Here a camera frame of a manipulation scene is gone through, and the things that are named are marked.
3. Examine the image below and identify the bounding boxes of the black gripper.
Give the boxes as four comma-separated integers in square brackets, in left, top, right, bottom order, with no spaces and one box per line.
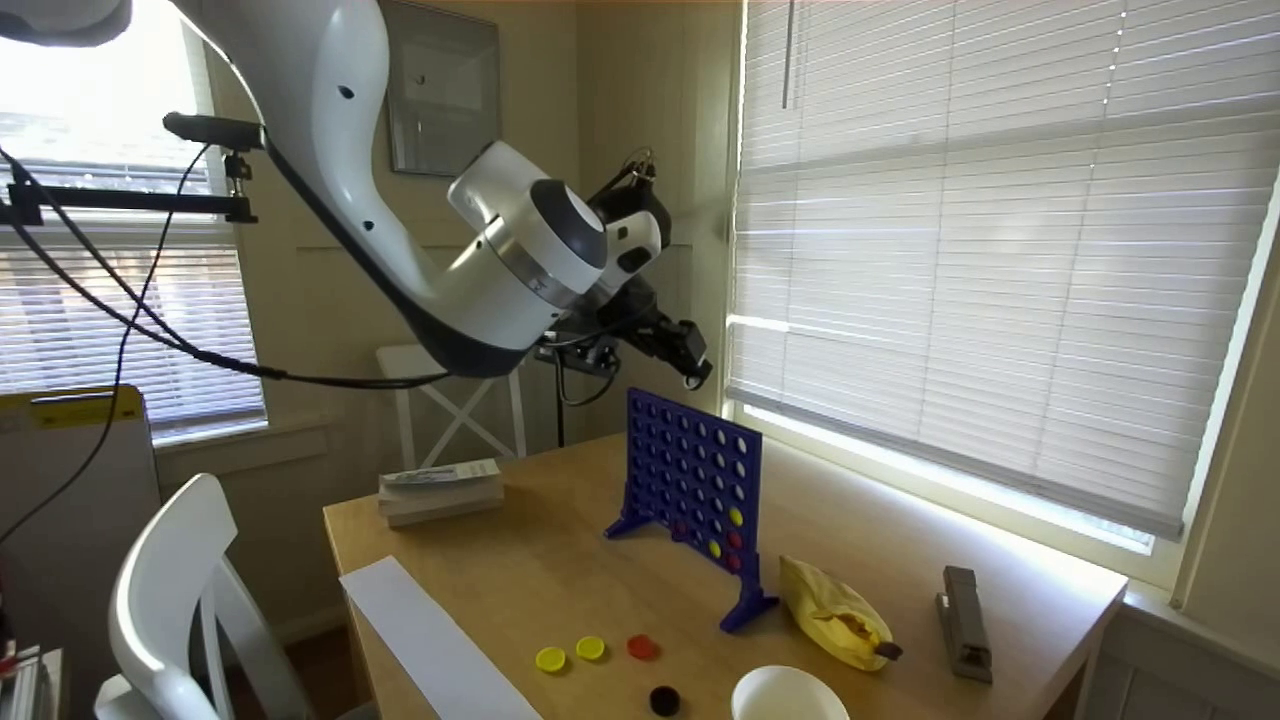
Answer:
[583,285,715,392]

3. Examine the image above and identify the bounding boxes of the blue connect four gameboard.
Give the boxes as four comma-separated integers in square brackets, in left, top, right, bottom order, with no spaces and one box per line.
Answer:
[603,385,783,634]

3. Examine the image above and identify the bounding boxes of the black desk lamp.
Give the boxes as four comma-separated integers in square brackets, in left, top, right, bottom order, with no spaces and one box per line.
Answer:
[583,155,673,214]

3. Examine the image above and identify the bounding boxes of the fairy tales paperback book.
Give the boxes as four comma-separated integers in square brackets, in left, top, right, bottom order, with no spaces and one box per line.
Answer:
[375,457,509,532]

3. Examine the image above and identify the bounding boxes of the white side table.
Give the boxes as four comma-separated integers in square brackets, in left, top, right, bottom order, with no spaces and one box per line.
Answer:
[375,341,533,470]

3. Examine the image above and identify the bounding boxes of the yellow banana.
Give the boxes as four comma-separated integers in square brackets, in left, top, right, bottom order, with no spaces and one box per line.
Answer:
[776,553,906,675]

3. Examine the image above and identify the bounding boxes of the large white window blinds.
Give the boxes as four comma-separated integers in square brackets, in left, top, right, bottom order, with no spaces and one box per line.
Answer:
[722,0,1280,543]

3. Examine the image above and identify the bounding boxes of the white bowl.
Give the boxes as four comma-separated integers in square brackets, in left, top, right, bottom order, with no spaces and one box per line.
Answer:
[729,659,854,720]

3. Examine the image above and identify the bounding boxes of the long white paper strip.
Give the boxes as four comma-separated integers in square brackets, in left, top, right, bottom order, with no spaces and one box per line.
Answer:
[336,553,544,720]

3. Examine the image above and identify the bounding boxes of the small white window blinds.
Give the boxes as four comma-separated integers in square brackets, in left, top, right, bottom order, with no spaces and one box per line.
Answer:
[0,214,270,435]

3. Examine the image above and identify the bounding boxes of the white chair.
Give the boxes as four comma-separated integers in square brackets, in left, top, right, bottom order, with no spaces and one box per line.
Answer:
[92,467,317,720]

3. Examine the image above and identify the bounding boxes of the grey board with yellow tape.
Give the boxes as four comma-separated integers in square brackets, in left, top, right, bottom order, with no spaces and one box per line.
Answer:
[0,385,162,673]

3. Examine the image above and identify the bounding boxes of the grey wall panel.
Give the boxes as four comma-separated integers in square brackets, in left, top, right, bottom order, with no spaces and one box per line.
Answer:
[375,0,509,182]

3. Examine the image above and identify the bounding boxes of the thick black cable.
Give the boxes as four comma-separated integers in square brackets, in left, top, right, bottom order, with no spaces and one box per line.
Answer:
[0,145,455,392]

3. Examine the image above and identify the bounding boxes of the black camera on mount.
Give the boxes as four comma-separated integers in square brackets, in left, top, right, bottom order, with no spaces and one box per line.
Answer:
[160,106,270,155]

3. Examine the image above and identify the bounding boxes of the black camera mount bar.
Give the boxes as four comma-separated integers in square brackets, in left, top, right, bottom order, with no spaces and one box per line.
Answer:
[0,165,261,232]

